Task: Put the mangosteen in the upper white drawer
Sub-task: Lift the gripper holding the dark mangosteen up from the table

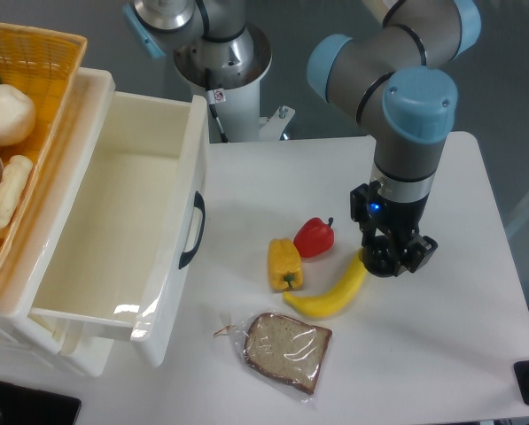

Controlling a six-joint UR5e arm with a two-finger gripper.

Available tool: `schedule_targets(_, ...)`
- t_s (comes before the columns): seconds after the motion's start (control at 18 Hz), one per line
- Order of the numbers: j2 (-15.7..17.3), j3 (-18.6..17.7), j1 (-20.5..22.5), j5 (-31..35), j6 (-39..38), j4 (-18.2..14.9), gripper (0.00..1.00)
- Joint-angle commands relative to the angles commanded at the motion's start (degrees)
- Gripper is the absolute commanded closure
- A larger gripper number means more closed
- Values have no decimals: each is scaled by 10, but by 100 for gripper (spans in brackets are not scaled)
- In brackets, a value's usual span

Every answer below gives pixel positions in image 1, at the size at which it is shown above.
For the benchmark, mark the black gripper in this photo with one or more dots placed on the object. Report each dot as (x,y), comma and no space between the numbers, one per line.
(379,216)

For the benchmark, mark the dark purple mangosteen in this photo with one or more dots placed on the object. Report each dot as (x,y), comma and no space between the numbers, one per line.
(381,258)

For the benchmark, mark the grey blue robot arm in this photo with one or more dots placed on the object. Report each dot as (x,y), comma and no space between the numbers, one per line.
(392,86)

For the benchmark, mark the open upper white drawer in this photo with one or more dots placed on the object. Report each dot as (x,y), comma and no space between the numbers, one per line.
(115,267)

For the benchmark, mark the white drawer cabinet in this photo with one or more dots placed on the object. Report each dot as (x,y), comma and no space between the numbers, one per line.
(29,335)

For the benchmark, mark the red bell pepper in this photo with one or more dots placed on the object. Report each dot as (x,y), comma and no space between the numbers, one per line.
(314,238)

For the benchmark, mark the yellow banana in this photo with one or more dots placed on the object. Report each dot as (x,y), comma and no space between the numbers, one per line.
(337,298)

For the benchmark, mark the yellow bell pepper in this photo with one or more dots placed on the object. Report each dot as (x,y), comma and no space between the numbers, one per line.
(284,265)

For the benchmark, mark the bagged brown bread slice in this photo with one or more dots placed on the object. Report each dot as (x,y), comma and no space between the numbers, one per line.
(284,352)

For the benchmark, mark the knobbly beige bread roll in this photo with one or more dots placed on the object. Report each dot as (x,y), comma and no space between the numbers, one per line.
(14,180)

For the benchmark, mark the yellow woven basket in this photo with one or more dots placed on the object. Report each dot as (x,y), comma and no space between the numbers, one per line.
(41,63)

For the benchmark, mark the round white bun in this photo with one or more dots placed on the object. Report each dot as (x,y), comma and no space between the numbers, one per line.
(17,115)

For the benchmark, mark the black device bottom left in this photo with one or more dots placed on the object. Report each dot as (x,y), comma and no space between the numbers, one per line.
(22,405)

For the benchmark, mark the dark drawer handle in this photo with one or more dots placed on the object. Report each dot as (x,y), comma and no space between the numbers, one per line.
(195,232)

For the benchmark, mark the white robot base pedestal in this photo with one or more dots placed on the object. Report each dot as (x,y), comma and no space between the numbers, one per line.
(228,75)

